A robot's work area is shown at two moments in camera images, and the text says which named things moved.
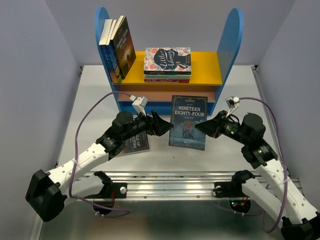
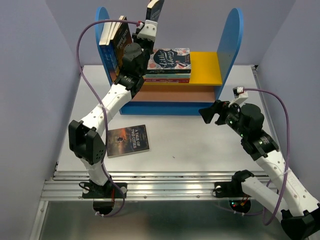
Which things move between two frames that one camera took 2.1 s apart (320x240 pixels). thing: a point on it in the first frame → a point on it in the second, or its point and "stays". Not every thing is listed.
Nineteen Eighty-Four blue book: (186, 112) → (154, 9)
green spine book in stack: (166, 76) stays
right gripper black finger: (210, 127) → (208, 113)
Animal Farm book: (115, 69) stays
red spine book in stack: (167, 80) stays
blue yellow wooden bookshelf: (210, 71) stays
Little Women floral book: (167, 61) stays
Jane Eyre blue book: (106, 53) stays
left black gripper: (155, 125) → (150, 43)
